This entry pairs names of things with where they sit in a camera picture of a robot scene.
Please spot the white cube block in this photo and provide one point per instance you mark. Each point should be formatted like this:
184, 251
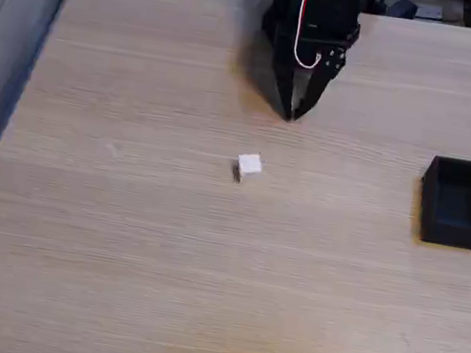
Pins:
250, 164

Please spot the black open box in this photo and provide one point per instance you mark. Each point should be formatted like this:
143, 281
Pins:
453, 229

